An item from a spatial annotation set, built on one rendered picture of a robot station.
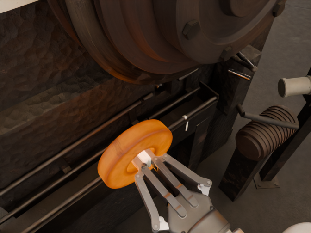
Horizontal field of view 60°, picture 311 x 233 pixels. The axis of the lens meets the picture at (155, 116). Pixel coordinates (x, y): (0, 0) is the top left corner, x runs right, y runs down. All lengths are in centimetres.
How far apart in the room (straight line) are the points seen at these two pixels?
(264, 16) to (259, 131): 54
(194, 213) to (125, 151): 15
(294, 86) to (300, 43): 148
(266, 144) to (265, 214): 54
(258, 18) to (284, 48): 180
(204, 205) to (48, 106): 35
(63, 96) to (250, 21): 38
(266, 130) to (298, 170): 66
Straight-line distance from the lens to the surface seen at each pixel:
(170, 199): 45
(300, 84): 93
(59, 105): 57
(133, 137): 45
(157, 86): 74
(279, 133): 102
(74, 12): 36
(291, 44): 236
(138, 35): 38
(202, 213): 46
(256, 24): 50
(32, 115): 57
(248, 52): 81
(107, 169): 47
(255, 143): 96
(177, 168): 48
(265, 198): 147
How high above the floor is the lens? 128
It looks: 52 degrees down
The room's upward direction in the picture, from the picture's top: straight up
